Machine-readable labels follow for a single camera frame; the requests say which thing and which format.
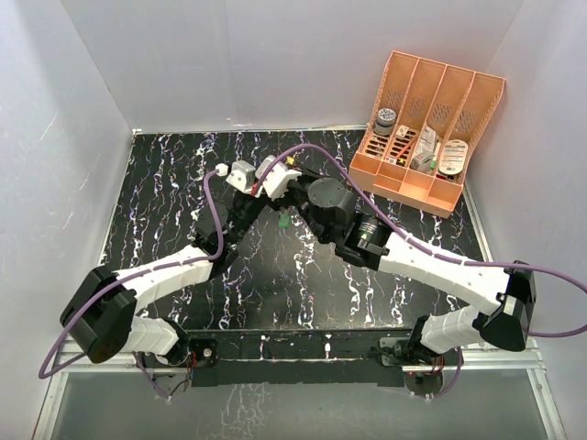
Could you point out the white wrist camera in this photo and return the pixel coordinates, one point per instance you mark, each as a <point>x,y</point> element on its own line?
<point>275,184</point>
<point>241,176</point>

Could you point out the aluminium frame rail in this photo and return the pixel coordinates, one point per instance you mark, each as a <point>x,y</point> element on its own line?
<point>483,356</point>

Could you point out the white oval blister pack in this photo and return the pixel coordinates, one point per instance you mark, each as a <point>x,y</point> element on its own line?
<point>452,158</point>

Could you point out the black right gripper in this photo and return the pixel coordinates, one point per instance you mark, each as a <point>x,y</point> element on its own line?
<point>299,181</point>

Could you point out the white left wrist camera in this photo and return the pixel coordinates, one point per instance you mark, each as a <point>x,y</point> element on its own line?
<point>241,176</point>

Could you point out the white paper packet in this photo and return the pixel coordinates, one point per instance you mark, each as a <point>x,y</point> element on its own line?
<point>427,140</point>

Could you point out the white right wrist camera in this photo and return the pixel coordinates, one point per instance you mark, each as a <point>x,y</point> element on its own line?
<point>275,184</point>

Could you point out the grey round jar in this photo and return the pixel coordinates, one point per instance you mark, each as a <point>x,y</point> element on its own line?
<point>384,122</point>

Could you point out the red pencil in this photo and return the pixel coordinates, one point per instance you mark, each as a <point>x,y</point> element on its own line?
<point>399,150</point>

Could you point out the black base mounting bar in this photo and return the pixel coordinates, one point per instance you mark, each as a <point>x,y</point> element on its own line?
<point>376,356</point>

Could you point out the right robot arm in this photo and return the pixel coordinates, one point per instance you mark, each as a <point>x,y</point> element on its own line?
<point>499,302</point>

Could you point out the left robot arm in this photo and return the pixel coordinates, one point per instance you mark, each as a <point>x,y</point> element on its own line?
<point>112,325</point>

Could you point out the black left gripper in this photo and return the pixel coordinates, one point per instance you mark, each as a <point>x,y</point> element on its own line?
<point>265,200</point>

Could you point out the key with green tag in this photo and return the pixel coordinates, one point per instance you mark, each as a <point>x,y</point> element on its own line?
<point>284,220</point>

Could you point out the small white card box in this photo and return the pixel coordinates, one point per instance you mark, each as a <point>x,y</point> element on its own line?
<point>402,131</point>

